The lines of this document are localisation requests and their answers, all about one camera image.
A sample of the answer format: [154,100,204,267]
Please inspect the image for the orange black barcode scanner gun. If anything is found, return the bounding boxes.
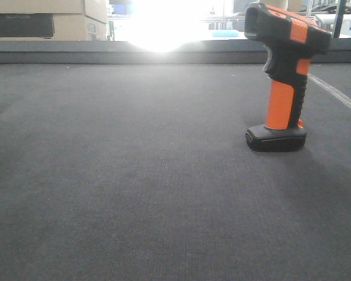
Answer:
[244,2,331,152]

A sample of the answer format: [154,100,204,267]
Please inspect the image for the upper stacked cardboard box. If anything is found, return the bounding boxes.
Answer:
[0,0,107,23]

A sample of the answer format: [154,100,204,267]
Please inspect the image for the stacked cardboard box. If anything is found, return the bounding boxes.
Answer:
[0,0,107,23]
[0,13,107,42]

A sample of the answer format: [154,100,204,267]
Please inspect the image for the lower stacked cardboard box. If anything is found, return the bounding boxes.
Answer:
[0,13,107,42]

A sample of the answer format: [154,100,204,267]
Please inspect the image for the blue flat tray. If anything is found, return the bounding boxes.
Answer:
[211,29,240,38]

